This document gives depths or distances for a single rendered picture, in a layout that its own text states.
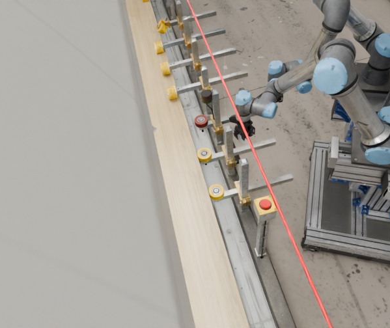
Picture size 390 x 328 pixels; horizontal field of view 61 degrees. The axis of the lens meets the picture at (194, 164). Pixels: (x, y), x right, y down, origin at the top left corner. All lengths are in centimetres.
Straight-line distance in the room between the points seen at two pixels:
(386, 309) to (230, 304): 132
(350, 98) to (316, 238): 122
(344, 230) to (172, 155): 127
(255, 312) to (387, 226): 117
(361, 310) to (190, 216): 136
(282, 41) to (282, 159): 164
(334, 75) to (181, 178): 92
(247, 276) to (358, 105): 99
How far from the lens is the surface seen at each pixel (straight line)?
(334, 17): 170
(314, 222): 242
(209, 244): 159
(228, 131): 167
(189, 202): 169
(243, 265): 184
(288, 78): 157
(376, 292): 260
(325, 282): 253
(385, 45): 198
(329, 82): 131
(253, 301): 180
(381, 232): 253
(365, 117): 143
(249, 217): 186
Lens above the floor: 238
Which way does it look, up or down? 54 degrees down
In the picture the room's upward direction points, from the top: 12 degrees counter-clockwise
